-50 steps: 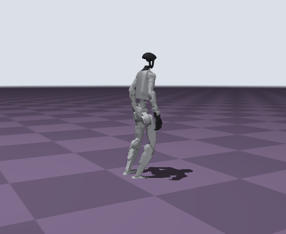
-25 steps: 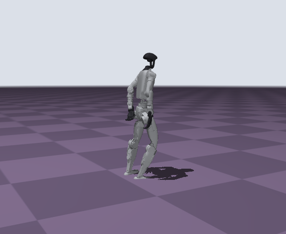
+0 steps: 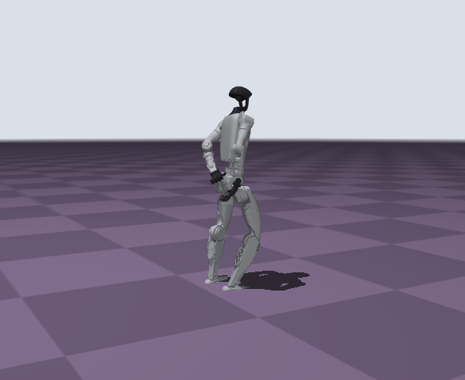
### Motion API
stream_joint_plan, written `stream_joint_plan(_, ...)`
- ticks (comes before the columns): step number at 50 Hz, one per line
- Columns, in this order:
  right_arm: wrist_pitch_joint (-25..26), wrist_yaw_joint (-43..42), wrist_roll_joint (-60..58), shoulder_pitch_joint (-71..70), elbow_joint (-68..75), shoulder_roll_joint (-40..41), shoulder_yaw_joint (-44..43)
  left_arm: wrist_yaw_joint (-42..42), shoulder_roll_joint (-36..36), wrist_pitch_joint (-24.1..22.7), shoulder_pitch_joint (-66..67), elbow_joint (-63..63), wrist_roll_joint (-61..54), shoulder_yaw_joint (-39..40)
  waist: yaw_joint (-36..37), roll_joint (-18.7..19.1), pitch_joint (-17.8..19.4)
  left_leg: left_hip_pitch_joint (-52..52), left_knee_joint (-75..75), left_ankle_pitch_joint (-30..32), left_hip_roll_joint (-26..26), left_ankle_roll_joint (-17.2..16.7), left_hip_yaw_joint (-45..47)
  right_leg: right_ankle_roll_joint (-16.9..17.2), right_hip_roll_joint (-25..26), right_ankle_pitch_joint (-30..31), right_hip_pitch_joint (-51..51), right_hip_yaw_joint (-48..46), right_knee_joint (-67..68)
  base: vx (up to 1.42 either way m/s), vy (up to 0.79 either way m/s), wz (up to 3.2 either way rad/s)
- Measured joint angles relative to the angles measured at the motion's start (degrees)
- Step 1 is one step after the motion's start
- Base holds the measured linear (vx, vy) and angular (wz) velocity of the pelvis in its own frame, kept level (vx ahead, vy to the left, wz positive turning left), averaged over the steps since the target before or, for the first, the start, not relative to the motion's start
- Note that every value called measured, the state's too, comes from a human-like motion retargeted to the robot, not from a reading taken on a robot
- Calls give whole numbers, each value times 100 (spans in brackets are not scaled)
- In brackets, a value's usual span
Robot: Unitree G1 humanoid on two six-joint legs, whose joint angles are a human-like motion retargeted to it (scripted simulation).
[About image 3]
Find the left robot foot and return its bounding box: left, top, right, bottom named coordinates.
left=204, top=275, right=228, bottom=283

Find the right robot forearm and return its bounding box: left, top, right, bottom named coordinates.
left=234, top=145, right=246, bottom=184

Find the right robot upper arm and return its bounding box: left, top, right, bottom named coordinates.
left=232, top=114, right=254, bottom=155

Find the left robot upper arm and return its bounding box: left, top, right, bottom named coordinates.
left=201, top=120, right=223, bottom=153

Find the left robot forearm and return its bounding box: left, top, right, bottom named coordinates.
left=203, top=151, right=217, bottom=173

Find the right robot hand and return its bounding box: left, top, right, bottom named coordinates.
left=220, top=178, right=242, bottom=202

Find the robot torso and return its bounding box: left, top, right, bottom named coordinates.
left=220, top=111, right=251, bottom=193

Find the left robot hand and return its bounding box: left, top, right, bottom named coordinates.
left=210, top=169, right=226, bottom=184

